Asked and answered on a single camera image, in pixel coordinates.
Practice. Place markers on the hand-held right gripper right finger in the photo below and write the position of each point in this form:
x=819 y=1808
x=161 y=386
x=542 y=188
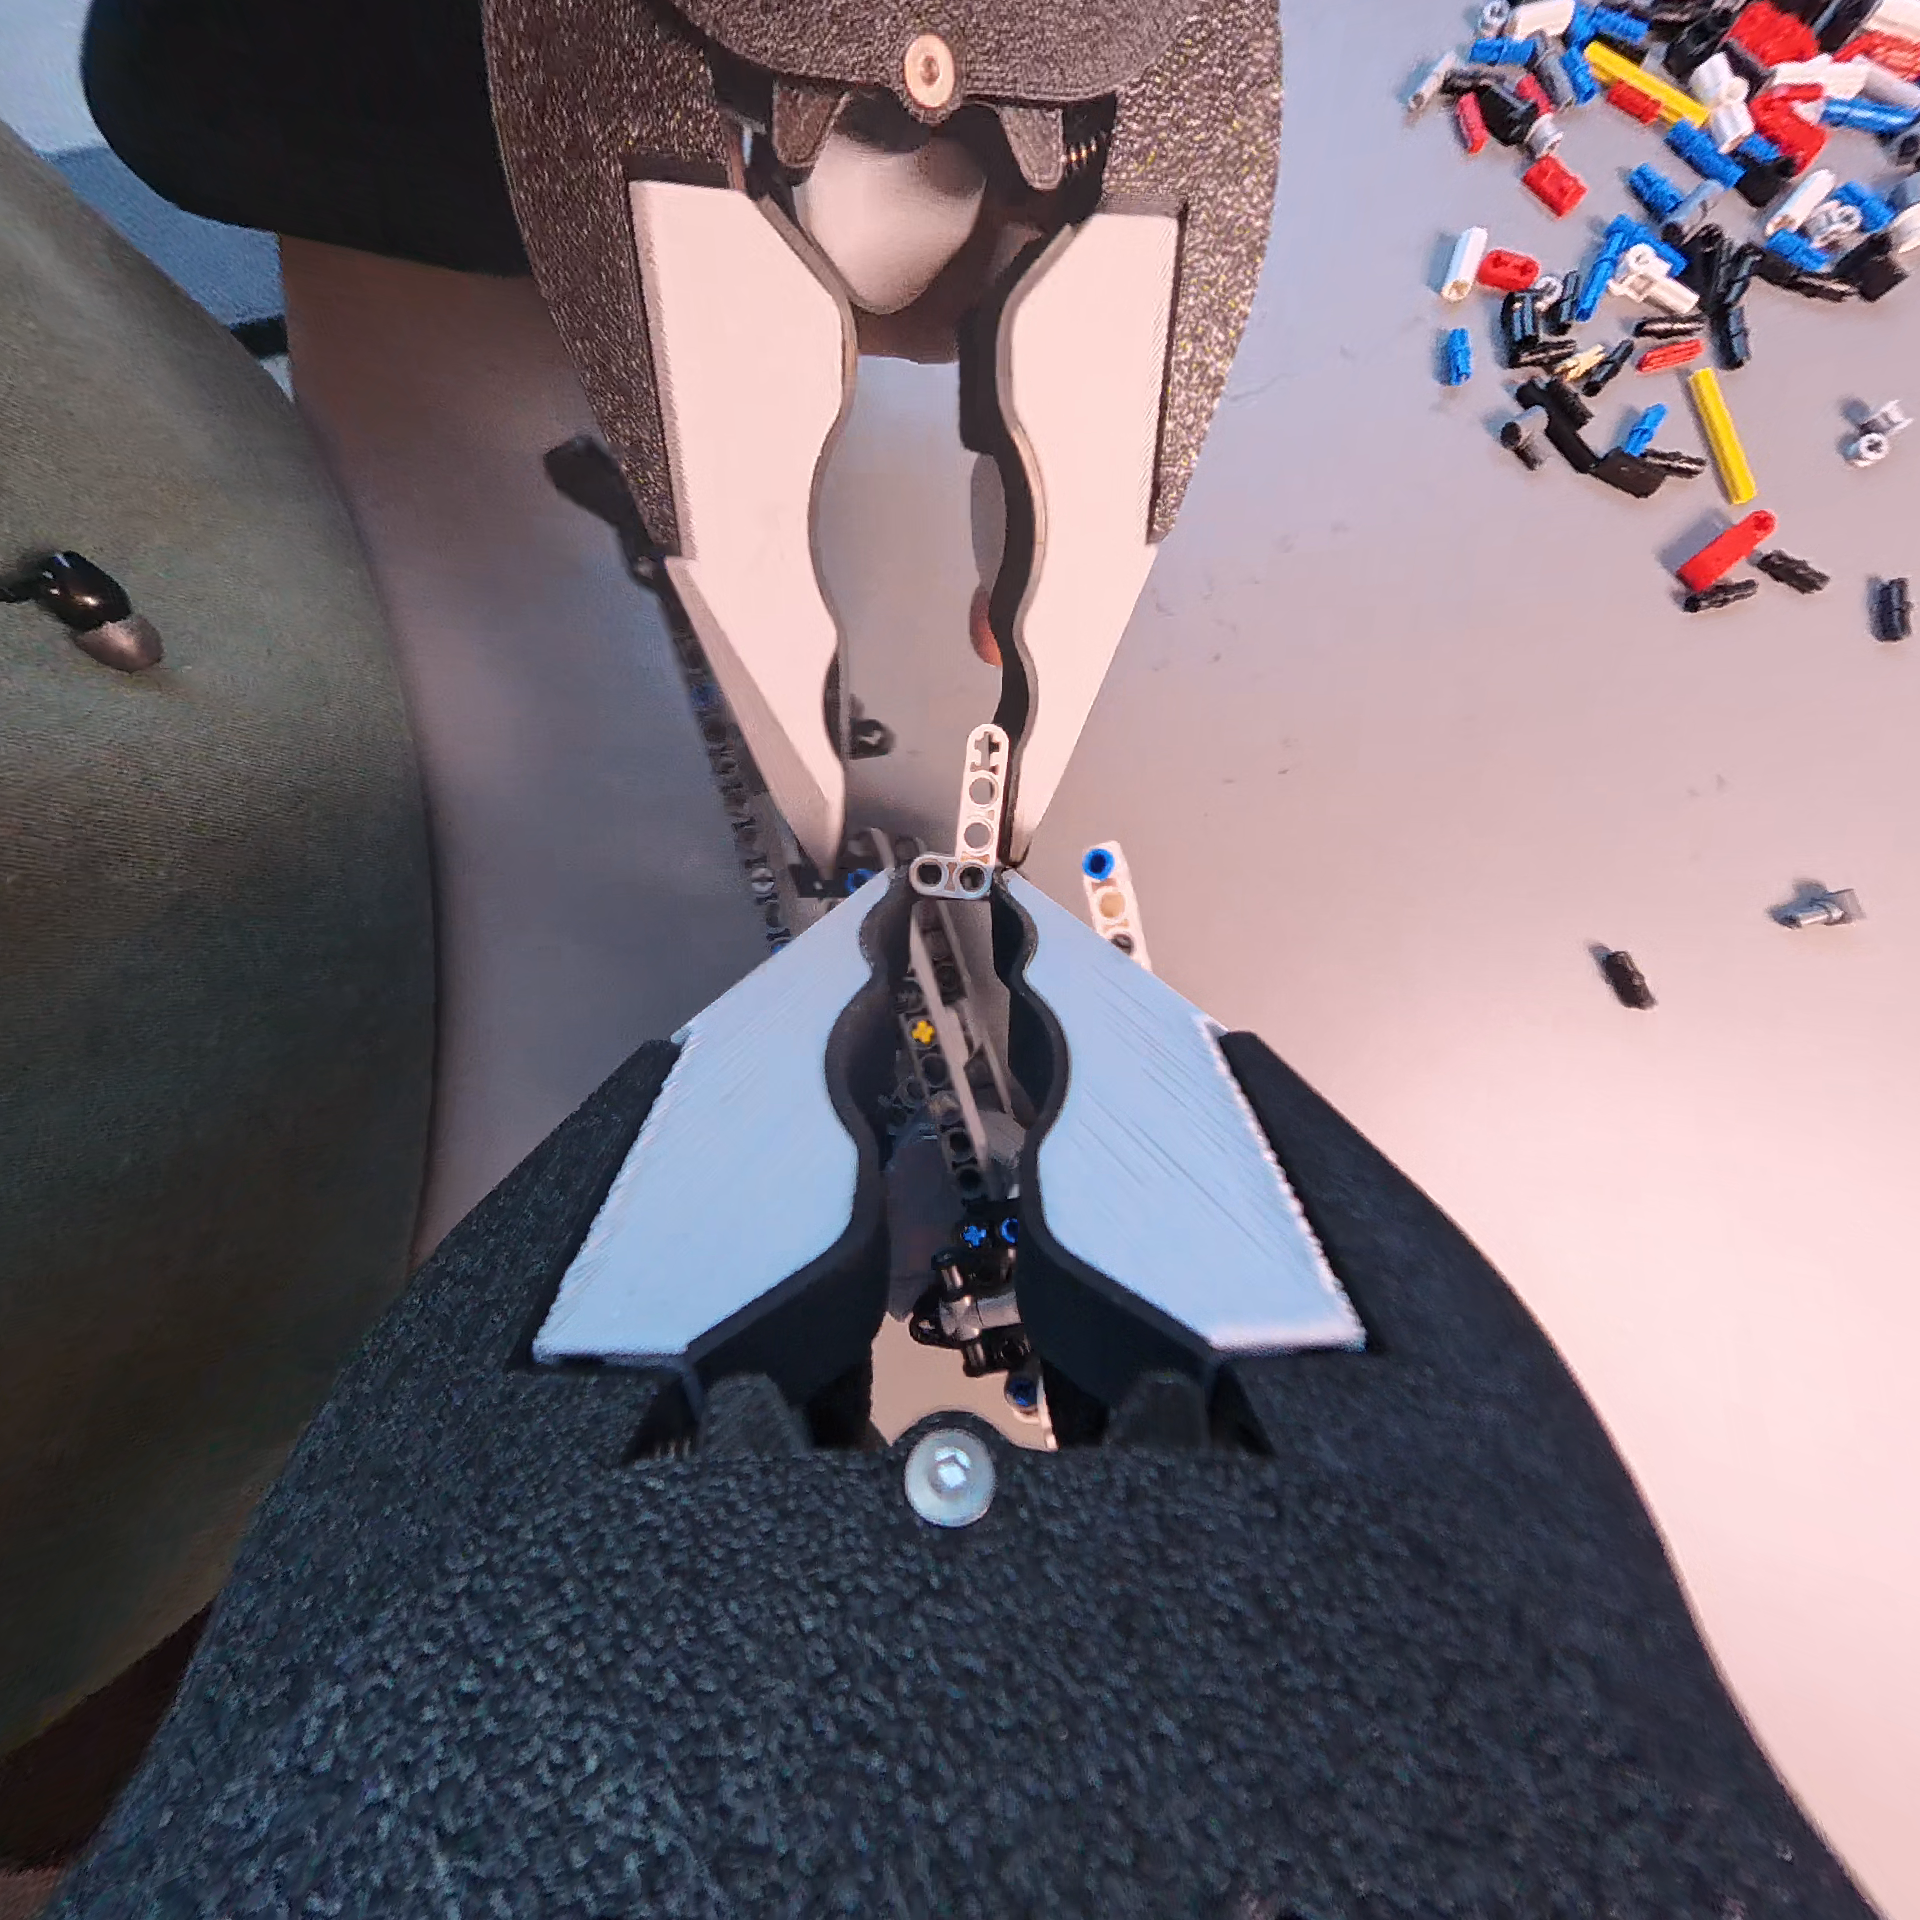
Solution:
x=1186 y=1186

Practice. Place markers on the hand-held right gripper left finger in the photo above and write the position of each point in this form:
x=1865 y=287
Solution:
x=718 y=1186

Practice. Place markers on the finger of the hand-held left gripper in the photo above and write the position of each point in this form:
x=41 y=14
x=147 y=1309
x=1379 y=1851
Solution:
x=1094 y=453
x=718 y=421

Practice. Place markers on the white spotted brick truck model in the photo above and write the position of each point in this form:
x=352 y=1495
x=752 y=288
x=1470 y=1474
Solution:
x=971 y=1275

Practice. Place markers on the pile of small brick parts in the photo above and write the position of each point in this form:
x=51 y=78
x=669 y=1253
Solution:
x=1680 y=180

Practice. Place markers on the grey desk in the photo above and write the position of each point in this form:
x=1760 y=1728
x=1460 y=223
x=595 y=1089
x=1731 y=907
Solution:
x=1426 y=748

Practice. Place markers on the black connector pin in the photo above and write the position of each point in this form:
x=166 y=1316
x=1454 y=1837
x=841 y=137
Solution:
x=1891 y=610
x=1628 y=978

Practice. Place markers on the person in green sweatshirt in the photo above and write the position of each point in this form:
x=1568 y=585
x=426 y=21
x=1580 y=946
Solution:
x=194 y=1051

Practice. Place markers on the black clip-on microphone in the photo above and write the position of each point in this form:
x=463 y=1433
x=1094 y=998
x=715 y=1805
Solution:
x=88 y=610

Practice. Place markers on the dark grey brick piece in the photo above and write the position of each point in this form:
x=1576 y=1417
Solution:
x=1816 y=907

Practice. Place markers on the light grey brick connector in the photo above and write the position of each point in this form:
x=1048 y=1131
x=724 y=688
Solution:
x=1870 y=432

